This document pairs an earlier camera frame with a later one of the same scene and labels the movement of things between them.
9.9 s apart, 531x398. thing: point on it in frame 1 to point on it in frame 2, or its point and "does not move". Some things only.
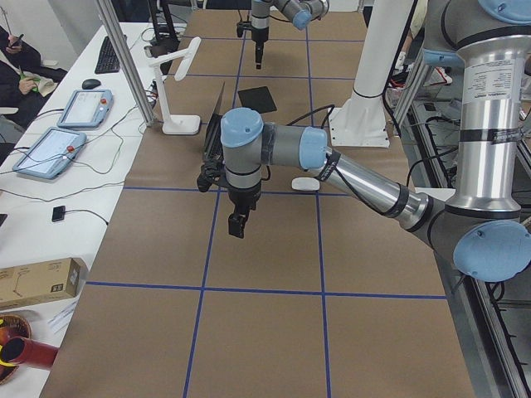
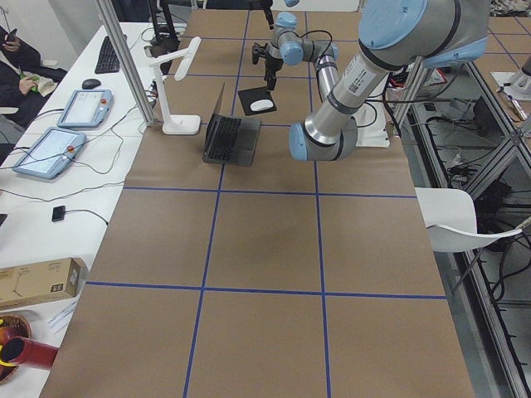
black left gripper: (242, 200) to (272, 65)
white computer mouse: (305, 183) to (261, 104)
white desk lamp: (178, 124) does not move
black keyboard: (108, 60) does not move
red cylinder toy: (29, 351) does not move
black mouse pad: (259, 99) does not move
